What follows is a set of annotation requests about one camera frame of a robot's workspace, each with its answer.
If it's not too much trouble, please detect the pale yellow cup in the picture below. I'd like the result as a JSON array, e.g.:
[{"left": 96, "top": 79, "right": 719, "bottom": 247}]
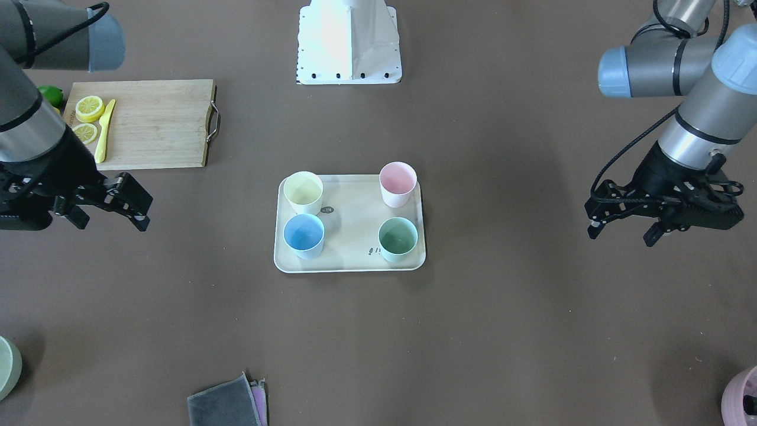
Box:
[{"left": 283, "top": 172, "right": 324, "bottom": 215}]

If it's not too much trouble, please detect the blue cup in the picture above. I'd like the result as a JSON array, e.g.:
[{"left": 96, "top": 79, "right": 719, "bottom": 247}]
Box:
[{"left": 282, "top": 214, "right": 325, "bottom": 260}]

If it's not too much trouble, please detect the green cup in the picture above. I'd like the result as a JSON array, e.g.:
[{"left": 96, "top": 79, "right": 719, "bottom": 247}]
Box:
[{"left": 378, "top": 217, "right": 419, "bottom": 263}]

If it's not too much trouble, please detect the pink cup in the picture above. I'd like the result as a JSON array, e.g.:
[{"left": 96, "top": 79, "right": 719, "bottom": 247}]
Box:
[{"left": 379, "top": 162, "right": 418, "bottom": 208}]

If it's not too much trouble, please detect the cream rabbit tray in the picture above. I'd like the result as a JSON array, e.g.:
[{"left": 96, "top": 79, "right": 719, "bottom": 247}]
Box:
[{"left": 273, "top": 175, "right": 426, "bottom": 273}]

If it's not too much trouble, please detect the lemon half near board edge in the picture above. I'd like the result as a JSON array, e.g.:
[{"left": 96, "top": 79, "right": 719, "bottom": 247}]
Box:
[{"left": 72, "top": 123, "right": 99, "bottom": 145}]

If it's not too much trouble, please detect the yellow plastic knife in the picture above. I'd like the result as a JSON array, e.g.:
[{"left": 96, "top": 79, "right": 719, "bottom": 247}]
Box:
[{"left": 94, "top": 99, "right": 117, "bottom": 164}]

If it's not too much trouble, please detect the lemon half by knife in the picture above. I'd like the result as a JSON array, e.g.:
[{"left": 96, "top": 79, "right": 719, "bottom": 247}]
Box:
[{"left": 74, "top": 95, "right": 105, "bottom": 124}]

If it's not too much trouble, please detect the wooden cutting board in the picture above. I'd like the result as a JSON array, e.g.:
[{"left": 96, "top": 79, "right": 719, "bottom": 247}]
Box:
[{"left": 63, "top": 80, "right": 220, "bottom": 172}]

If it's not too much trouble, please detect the green lime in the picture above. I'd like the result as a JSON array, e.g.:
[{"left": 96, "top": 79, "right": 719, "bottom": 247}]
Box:
[{"left": 37, "top": 85, "right": 64, "bottom": 108}]

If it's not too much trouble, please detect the green bowl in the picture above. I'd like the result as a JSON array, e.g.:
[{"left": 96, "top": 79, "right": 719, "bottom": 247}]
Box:
[{"left": 1, "top": 336, "right": 22, "bottom": 400}]

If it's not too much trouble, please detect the pink bowl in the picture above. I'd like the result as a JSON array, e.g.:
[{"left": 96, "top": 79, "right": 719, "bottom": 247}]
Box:
[{"left": 721, "top": 366, "right": 756, "bottom": 425}]

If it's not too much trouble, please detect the grey folded cloth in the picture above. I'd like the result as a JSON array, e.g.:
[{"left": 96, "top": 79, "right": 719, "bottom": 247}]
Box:
[{"left": 187, "top": 374, "right": 268, "bottom": 425}]

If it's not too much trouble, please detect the white pillar base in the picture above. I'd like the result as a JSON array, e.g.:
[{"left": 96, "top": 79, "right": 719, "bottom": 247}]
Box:
[{"left": 296, "top": 1, "right": 403, "bottom": 85}]

